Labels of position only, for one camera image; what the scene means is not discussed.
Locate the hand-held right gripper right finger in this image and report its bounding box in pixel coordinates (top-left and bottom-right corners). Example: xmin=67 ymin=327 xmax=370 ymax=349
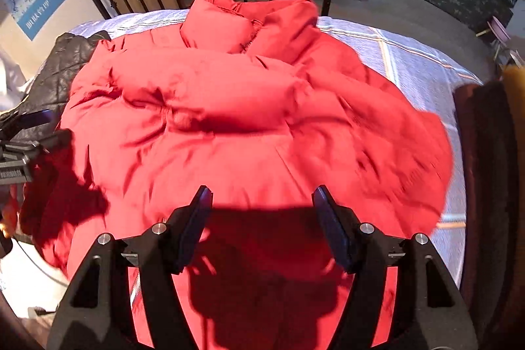
xmin=312 ymin=185 xmax=480 ymax=350

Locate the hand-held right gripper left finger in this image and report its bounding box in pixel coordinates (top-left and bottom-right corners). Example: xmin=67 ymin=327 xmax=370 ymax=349
xmin=46 ymin=185 xmax=214 ymax=350

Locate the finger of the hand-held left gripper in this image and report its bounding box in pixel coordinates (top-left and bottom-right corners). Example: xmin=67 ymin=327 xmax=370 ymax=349
xmin=0 ymin=129 xmax=74 ymax=166
xmin=0 ymin=109 xmax=55 ymax=130

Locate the red down jacket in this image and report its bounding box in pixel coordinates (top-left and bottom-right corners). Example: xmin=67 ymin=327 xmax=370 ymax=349
xmin=18 ymin=0 xmax=454 ymax=350

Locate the white cloth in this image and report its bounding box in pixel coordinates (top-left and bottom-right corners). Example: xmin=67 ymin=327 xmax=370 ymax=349
xmin=0 ymin=47 xmax=34 ymax=113

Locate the black quilted jacket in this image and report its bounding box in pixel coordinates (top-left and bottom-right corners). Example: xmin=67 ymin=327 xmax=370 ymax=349
xmin=0 ymin=31 xmax=112 ymax=146

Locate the dark folded garment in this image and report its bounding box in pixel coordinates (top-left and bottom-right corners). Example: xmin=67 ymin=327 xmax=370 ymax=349
xmin=453 ymin=81 xmax=525 ymax=320

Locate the blue checked bed sheet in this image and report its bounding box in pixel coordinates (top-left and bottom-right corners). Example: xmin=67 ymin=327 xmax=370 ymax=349
xmin=68 ymin=10 xmax=485 ymax=289

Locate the brown suede coat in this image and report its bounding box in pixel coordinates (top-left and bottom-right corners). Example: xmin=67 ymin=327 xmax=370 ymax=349
xmin=502 ymin=65 xmax=525 ymax=123

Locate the pink chair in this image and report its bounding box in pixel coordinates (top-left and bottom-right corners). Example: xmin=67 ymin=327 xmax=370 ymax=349
xmin=487 ymin=16 xmax=514 ymax=48

